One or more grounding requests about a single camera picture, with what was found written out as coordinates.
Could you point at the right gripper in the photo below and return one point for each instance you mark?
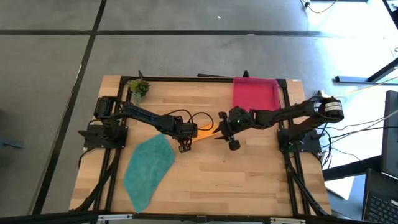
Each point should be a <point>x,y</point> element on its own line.
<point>237,121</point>

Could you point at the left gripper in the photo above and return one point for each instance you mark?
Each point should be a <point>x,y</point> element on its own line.
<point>178,127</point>

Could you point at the orange microfiber towel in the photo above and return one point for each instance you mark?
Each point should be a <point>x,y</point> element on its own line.
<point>203,134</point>

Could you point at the teal microfiber towel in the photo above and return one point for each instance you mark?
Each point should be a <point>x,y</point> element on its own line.
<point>149,168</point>

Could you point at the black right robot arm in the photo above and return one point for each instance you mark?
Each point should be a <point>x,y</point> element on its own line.
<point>280,113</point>

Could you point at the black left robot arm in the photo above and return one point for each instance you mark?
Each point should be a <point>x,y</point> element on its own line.
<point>143,116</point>

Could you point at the pink plastic basket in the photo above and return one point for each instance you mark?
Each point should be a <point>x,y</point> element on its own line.
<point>255,93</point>

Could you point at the thin black bar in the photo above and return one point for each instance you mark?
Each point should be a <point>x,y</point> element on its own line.
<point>214,75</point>

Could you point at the green potted plant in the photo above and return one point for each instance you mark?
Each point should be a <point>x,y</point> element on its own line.
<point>139,88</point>

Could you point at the black rig crossbeam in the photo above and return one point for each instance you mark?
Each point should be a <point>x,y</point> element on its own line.
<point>168,218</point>

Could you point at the white power strip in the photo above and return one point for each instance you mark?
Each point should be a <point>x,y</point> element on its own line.
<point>320,92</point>

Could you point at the white paper sheet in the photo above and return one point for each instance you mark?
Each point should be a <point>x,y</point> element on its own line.
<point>340,186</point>

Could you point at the black side desk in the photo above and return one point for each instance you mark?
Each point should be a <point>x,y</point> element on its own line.
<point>351,166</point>

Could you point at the black desk leg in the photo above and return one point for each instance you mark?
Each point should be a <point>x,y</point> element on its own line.
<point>357,79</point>

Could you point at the dark desk monitor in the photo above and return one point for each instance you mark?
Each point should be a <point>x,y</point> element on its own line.
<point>390,133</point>

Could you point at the black laptop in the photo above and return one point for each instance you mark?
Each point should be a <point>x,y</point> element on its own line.
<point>382,202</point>

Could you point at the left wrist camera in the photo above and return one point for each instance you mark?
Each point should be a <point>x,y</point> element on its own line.
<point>185,145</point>

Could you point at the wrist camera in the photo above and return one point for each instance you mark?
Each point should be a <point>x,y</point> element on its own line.
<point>185,145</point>
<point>234,145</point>

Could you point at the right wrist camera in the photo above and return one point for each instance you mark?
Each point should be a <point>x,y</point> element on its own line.
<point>234,145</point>

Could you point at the black aluminium table frame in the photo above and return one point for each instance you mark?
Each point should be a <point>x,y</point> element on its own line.
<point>186,79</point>

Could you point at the black post stub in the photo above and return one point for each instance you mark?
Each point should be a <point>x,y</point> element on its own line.
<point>246,74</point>

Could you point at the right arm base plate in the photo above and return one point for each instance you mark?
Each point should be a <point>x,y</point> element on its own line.
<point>308,143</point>

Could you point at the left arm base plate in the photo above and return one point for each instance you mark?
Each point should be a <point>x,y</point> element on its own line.
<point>93,140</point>

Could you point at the silver bracket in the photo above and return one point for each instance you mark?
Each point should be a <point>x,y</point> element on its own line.
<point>287,221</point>
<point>115,216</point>

